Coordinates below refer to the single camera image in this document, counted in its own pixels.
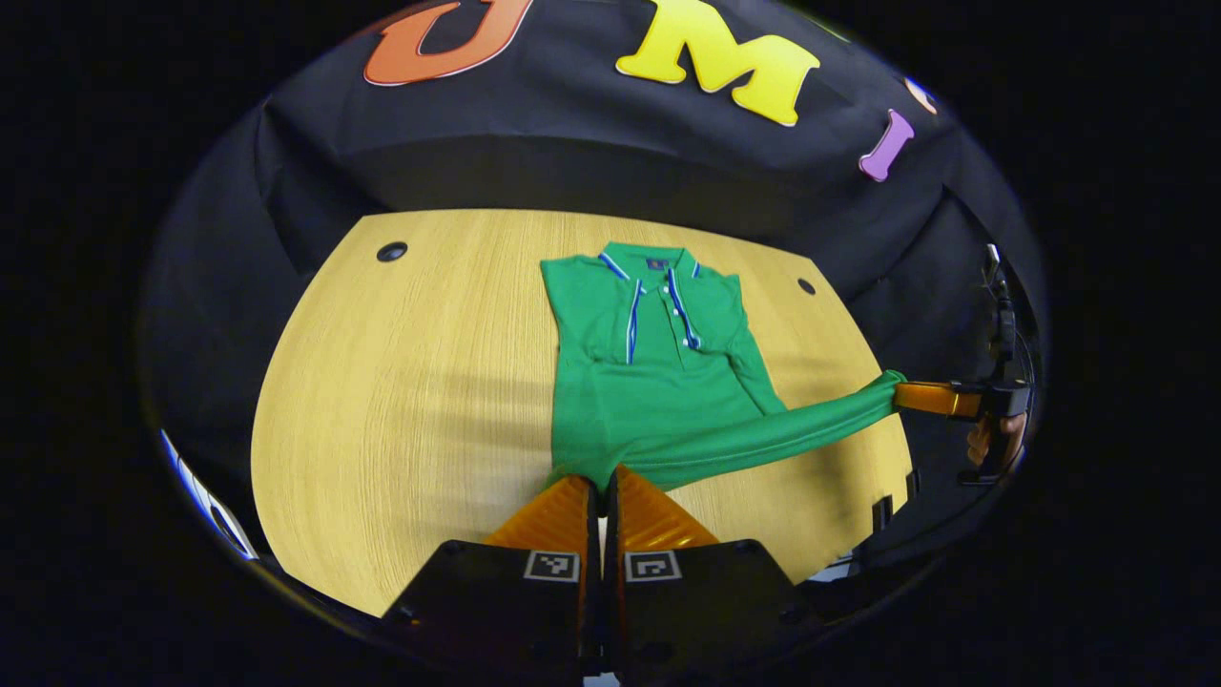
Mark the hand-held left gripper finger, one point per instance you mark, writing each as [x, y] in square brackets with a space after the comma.
[615, 534]
[591, 525]

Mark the white sheet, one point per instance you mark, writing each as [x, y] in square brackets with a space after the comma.
[832, 571]

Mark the green T-shirt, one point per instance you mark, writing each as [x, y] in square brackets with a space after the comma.
[649, 401]

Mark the small dark block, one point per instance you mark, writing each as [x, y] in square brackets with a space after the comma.
[887, 510]

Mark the white and blue printed board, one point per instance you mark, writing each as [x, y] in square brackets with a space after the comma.
[205, 501]

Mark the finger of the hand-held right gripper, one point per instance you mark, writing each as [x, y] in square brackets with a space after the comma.
[940, 399]

